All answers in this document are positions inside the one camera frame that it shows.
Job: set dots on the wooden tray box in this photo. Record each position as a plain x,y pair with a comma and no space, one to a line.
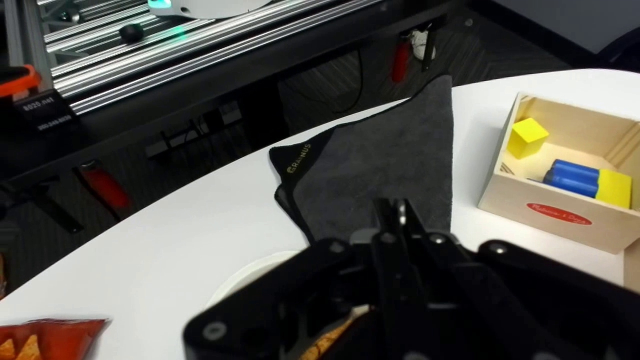
507,201

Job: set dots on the pretzels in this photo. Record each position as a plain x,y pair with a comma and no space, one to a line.
330,340

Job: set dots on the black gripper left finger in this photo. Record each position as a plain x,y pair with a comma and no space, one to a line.
287,306

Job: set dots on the black round knob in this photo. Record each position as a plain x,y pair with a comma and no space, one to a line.
130,33

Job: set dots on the yellow flat block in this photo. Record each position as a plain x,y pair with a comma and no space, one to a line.
615,189

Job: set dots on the blue block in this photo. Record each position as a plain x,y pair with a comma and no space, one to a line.
571,178

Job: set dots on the white power plug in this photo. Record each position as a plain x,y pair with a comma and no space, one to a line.
420,42

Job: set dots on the black cloth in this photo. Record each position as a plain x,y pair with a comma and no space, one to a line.
380,160

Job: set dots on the yellow cube block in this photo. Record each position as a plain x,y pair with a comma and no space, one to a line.
529,137

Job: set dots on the red chip bag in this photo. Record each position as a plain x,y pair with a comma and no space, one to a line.
53,340

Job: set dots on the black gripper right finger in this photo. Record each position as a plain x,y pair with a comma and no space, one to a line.
520,306

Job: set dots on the wooden shape sorter cube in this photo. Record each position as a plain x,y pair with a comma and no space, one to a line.
633,266

